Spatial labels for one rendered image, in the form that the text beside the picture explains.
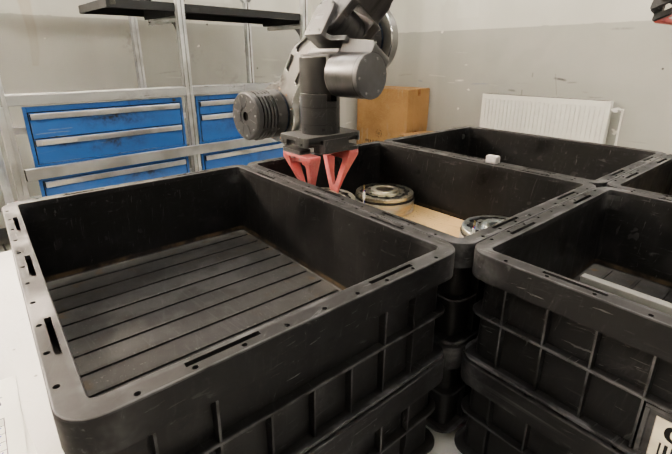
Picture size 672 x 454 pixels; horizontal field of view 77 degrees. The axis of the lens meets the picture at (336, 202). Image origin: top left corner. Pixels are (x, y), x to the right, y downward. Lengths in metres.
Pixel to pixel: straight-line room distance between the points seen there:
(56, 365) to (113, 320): 0.23
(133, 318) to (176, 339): 0.07
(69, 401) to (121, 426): 0.03
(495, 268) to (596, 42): 3.55
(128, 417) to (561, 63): 3.85
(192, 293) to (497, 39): 3.85
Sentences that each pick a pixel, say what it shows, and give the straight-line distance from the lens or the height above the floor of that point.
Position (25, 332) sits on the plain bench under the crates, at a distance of 0.80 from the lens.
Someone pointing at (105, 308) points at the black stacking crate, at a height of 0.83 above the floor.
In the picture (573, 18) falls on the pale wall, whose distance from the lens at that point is 3.94.
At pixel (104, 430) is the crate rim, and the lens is 0.25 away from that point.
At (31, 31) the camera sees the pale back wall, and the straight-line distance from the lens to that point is 3.19.
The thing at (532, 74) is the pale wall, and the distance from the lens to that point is 4.02.
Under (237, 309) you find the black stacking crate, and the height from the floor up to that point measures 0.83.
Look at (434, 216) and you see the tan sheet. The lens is 0.74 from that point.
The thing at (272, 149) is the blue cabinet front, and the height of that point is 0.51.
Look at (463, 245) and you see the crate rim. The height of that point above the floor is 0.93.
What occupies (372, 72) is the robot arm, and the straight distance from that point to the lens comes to 0.55.
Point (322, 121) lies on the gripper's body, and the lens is 0.60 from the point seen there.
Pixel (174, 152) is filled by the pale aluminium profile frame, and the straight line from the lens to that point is 2.48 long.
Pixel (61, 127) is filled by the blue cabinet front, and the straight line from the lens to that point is 2.35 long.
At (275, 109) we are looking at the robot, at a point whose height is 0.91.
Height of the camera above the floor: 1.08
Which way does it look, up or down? 19 degrees down
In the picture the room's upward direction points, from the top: straight up
